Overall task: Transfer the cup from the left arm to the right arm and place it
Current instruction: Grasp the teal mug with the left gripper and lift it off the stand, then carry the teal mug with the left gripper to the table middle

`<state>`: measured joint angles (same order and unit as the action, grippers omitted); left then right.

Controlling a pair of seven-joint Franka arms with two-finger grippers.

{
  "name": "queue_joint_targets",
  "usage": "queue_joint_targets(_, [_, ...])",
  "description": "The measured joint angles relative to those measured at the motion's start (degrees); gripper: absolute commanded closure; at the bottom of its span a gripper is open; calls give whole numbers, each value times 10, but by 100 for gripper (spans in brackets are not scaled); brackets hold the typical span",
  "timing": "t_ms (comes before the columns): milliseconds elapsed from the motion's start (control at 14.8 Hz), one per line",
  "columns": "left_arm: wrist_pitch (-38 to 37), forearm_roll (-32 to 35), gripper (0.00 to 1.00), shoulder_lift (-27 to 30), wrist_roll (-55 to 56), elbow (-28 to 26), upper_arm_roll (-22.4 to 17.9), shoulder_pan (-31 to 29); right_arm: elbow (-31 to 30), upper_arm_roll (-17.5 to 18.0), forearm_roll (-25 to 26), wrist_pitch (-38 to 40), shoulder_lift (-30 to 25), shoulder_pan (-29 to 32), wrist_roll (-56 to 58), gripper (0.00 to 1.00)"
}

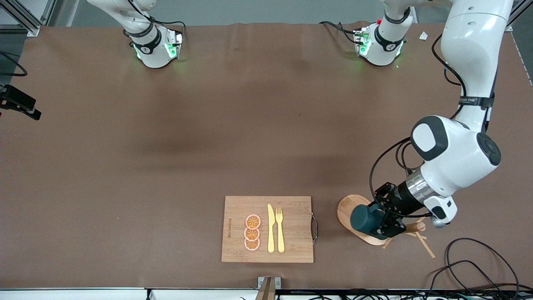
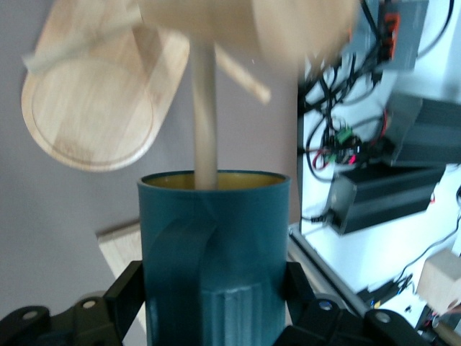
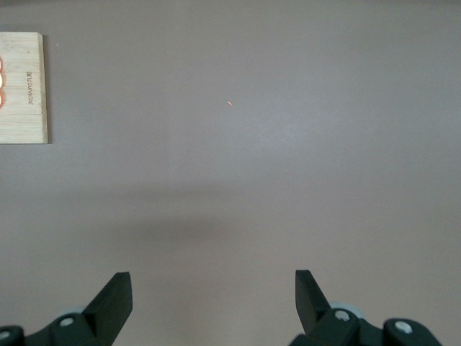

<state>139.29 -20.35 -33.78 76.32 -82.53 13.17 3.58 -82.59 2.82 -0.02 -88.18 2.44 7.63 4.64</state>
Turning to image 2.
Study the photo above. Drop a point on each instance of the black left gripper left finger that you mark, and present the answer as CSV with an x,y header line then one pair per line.
x,y
122,295

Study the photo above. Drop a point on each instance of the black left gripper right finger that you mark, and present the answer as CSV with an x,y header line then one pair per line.
x,y
302,299

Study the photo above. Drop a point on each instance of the teal cup with gold inside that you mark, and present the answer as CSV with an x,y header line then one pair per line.
x,y
216,234

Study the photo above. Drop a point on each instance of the black power supply box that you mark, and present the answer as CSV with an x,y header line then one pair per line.
x,y
389,198

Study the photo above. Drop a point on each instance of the wooden block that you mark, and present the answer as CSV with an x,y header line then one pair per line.
x,y
441,281

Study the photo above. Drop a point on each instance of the circuit board green connectors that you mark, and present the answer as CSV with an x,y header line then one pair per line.
x,y
342,138

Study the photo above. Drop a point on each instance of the wooden mug tree stand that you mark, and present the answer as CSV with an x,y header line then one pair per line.
x,y
90,126

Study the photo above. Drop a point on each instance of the grey electronics box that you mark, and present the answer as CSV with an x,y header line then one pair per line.
x,y
407,36

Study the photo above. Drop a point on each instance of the aluminium table edge rail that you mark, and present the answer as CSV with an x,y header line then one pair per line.
x,y
324,274

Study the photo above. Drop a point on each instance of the grey metal enclosure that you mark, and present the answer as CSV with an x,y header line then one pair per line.
x,y
425,137

